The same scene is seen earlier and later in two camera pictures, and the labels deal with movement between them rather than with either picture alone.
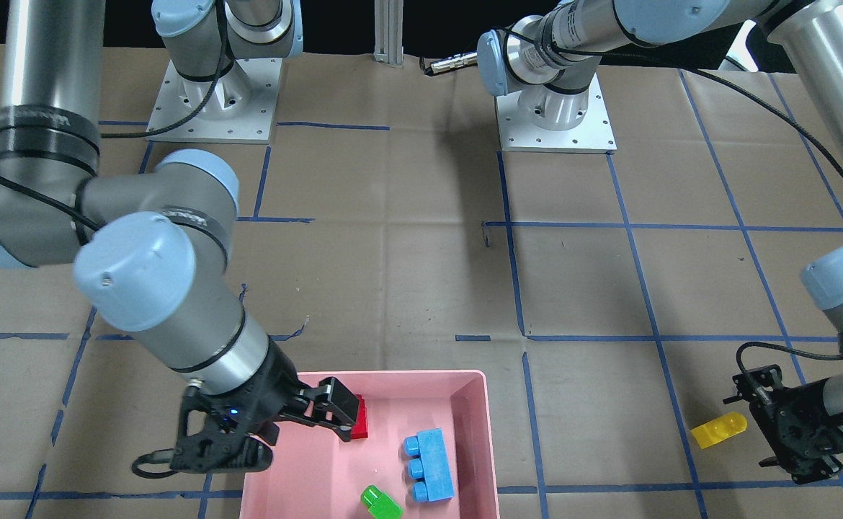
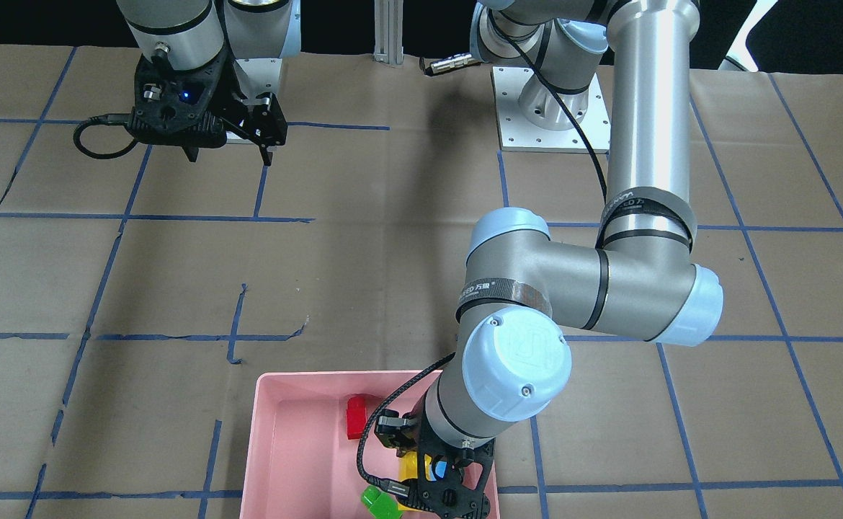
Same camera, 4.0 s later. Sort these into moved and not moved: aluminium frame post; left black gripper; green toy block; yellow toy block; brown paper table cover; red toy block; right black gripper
Moved: right black gripper; left black gripper; yellow toy block
Not moved: red toy block; brown paper table cover; aluminium frame post; green toy block
